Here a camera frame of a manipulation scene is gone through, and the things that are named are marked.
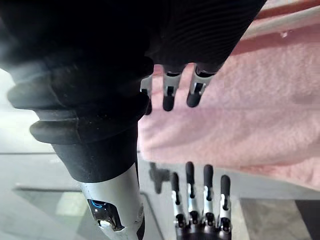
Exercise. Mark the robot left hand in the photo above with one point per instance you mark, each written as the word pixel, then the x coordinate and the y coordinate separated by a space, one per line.
pixel 200 225

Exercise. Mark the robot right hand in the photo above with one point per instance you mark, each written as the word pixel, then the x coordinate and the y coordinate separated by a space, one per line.
pixel 87 62

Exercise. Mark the pink towel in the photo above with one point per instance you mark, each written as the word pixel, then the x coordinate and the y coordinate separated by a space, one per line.
pixel 237 120

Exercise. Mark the stone-topped dark wash cabinet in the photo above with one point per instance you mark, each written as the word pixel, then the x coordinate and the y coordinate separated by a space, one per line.
pixel 270 220

